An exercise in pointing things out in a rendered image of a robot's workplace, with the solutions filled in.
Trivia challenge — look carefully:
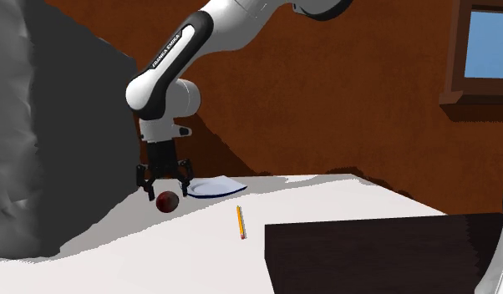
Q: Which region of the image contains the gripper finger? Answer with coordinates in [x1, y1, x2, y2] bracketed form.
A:
[135, 163, 157, 202]
[177, 158, 195, 198]

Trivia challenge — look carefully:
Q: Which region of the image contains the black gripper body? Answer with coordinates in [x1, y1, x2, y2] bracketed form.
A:
[146, 139, 180, 180]

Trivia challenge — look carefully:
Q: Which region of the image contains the white plate with blue rim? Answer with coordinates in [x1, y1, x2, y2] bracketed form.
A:
[186, 175, 249, 200]

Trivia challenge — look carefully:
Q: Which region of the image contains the dark red ball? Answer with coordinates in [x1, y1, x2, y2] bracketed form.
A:
[155, 190, 180, 214]

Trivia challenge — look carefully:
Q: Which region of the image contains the yellow pencil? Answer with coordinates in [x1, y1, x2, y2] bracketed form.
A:
[236, 205, 247, 241]

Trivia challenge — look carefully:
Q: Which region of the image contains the large grey lumpy shape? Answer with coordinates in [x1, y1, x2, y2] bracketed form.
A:
[0, 0, 140, 260]

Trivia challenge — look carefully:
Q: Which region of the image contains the brown framed window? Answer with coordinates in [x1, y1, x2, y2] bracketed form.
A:
[439, 0, 503, 123]

